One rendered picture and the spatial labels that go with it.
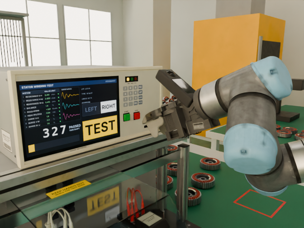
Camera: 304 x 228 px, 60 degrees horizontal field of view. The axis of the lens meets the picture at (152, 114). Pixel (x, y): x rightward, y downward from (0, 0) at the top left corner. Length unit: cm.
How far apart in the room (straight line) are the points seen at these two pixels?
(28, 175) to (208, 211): 74
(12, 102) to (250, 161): 45
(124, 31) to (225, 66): 510
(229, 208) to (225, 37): 341
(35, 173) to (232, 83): 43
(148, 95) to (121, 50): 800
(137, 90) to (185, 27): 639
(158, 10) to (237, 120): 431
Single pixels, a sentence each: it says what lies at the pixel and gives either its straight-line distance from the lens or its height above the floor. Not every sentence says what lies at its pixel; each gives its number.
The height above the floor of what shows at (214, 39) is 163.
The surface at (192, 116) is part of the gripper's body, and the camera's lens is 57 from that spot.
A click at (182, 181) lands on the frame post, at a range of 94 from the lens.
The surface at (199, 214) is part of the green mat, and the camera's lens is 111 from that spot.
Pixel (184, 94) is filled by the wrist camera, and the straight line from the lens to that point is 56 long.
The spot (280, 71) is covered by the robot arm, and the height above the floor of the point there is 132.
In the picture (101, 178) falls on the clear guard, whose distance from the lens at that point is 65.
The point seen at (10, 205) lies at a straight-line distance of 67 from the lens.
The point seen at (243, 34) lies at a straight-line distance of 417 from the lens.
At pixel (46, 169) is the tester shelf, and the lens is 62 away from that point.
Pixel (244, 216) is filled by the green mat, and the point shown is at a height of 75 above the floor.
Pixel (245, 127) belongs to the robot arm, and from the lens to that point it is 41.
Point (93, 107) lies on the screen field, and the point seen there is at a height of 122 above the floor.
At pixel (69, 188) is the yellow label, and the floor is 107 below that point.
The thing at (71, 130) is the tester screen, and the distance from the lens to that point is 65.
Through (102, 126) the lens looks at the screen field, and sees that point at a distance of 70.
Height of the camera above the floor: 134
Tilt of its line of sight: 12 degrees down
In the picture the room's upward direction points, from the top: straight up
